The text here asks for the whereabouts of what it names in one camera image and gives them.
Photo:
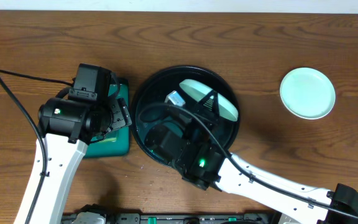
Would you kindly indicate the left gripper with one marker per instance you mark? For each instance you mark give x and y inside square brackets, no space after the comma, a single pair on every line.
[120,112]

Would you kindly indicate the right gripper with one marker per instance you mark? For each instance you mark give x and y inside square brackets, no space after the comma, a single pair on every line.
[197,112]

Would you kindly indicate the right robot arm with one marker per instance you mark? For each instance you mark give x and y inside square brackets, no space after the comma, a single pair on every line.
[211,165]

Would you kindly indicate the black rectangular water tray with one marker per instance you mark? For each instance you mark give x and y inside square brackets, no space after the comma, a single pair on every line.
[121,146]

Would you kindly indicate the green scrub sponge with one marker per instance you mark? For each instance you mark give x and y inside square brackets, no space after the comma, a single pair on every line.
[109,137]

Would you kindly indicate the round black serving tray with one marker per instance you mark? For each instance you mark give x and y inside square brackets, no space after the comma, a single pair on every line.
[192,83]

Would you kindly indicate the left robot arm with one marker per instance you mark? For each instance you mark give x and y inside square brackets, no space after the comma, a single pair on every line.
[79,115]

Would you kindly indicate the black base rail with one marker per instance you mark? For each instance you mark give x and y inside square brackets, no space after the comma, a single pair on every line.
[128,218]

